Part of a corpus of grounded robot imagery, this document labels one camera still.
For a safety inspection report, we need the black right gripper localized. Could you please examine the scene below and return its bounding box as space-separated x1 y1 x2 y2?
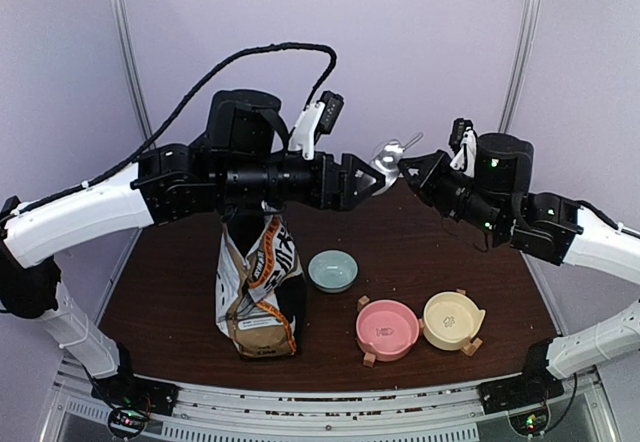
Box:
397 149 508 240

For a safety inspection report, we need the dog food bag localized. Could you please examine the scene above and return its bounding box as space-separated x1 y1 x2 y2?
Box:
215 207 307 360

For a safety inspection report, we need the aluminium corner frame post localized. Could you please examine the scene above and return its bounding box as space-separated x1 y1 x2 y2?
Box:
110 0 153 141

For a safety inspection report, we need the right aluminium frame post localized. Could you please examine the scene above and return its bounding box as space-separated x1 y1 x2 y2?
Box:
498 0 542 133

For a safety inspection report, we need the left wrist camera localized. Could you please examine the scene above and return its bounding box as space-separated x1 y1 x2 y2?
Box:
287 91 344 160

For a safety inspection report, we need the wooden pet bowl stand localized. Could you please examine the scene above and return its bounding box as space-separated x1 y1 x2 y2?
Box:
357 296 482 367

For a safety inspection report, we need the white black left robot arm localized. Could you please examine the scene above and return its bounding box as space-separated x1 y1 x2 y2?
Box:
1 89 385 406

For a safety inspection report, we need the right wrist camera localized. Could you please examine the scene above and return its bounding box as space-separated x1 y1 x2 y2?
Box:
449 118 477 178

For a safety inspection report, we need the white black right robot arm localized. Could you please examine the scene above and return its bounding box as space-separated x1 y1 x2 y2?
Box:
399 133 639 413

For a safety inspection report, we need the cream yellow pet bowl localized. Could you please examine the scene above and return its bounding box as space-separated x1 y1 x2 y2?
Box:
422 291 486 351

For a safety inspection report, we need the black braided cable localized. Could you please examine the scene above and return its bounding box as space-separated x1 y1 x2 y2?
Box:
9 41 338 213

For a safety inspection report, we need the teal ribbed ceramic bowl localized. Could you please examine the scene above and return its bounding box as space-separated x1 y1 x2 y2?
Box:
307 250 359 294

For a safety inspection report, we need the pink pet bowl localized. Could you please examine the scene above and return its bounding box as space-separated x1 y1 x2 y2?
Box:
355 299 421 362

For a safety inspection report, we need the metal front base rail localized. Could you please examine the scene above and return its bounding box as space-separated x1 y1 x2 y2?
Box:
39 356 601 442

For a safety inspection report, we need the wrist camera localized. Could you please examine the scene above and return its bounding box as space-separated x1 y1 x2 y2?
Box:
287 91 344 160
449 118 477 178

